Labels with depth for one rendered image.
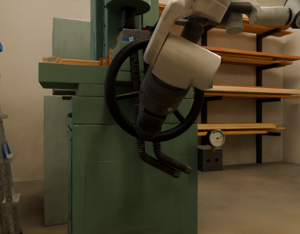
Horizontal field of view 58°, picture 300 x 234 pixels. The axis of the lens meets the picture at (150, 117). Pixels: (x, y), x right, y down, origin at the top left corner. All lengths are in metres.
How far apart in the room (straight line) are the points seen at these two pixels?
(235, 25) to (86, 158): 0.71
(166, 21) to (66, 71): 0.51
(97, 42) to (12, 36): 2.31
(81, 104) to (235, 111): 3.60
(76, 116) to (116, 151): 0.17
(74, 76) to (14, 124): 2.55
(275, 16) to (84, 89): 0.76
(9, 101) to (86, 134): 2.57
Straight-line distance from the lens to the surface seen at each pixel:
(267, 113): 4.73
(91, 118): 0.88
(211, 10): 0.45
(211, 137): 0.95
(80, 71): 0.89
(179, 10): 0.44
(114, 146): 0.90
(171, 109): 0.53
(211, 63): 0.45
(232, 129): 3.77
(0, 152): 1.65
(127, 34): 0.85
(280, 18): 1.19
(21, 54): 3.46
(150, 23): 1.35
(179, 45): 0.45
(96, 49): 1.27
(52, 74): 0.89
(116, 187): 0.92
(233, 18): 1.09
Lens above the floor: 0.74
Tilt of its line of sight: level
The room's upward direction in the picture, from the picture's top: straight up
